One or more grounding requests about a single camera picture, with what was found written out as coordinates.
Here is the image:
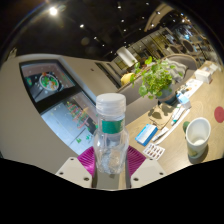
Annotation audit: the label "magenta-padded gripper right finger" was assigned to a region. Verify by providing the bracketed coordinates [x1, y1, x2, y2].
[125, 145, 167, 189]

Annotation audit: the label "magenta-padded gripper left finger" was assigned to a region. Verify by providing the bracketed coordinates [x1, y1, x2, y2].
[55, 145, 98, 189]

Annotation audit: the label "flat blue box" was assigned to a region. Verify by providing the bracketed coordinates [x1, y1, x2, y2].
[134, 123, 159, 147]

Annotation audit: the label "white mug with green print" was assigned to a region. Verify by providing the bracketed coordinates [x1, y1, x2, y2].
[182, 117, 212, 160]

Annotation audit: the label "group of round-backed chairs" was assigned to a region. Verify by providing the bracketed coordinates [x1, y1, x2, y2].
[166, 33, 208, 56]

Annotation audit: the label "long white stick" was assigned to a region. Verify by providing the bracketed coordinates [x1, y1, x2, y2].
[154, 109, 192, 145]

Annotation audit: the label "clear plastic bottle green label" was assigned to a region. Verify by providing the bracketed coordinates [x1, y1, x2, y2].
[93, 92, 130, 175]

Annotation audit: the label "green potted plant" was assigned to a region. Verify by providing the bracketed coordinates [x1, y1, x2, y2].
[129, 55, 184, 106]

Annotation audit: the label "person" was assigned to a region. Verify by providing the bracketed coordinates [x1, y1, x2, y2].
[120, 72, 136, 87]

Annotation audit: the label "small light blue box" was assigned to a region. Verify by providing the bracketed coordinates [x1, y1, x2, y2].
[175, 92, 193, 110]

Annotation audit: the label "white squeezed tube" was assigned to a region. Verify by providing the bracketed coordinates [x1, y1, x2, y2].
[151, 126, 170, 143]

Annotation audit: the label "dark-framed window with decorations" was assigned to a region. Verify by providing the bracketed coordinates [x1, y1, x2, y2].
[19, 59, 101, 156]

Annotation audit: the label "grey curved sofa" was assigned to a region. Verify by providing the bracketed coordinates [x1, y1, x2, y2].
[116, 53, 199, 118]

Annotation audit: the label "ceiling lights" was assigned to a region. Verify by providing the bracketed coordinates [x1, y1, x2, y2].
[46, 1, 188, 34]

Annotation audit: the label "blister pill pack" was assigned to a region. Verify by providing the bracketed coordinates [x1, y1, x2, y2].
[142, 142, 166, 161]

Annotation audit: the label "white and orange tissue box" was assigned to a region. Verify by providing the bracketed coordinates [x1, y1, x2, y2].
[194, 68, 214, 84]

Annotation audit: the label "white tube with green cap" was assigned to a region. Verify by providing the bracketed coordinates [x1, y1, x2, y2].
[170, 105, 186, 126]

